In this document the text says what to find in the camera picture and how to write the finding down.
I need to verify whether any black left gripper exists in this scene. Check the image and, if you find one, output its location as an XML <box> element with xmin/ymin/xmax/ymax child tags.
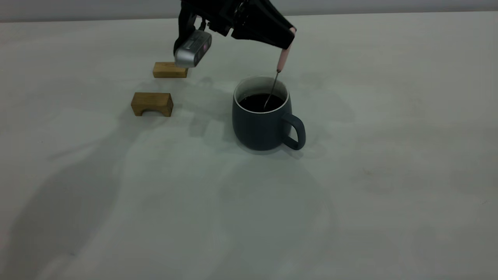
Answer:
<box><xmin>180</xmin><ymin>0</ymin><xmax>296</xmax><ymax>50</ymax></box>

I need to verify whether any pink handled metal spoon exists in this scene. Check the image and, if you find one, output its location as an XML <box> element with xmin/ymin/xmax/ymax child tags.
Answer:
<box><xmin>264</xmin><ymin>26</ymin><xmax>297</xmax><ymax>110</ymax></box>

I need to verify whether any dark grey ceramic cup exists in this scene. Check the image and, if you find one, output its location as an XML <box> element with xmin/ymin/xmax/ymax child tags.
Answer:
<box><xmin>232</xmin><ymin>76</ymin><xmax>306</xmax><ymax>151</ymax></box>

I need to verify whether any dark coffee liquid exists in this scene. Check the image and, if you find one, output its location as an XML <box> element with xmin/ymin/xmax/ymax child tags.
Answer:
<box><xmin>238</xmin><ymin>93</ymin><xmax>285</xmax><ymax>113</ymax></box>

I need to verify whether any flat rectangular wooden block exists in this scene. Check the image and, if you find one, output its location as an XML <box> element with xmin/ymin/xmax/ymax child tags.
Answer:
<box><xmin>153</xmin><ymin>62</ymin><xmax>189</xmax><ymax>79</ymax></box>

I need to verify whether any arched wooden block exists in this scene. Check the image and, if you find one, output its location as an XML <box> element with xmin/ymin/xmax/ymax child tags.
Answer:
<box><xmin>131</xmin><ymin>92</ymin><xmax>174</xmax><ymax>117</ymax></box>

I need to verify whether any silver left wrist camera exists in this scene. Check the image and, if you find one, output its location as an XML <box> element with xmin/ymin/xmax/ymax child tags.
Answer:
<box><xmin>174</xmin><ymin>30</ymin><xmax>213</xmax><ymax>69</ymax></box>

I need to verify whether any black left camera bracket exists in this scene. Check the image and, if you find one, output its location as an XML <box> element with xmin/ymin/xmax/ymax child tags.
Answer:
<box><xmin>173</xmin><ymin>8</ymin><xmax>197</xmax><ymax>54</ymax></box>

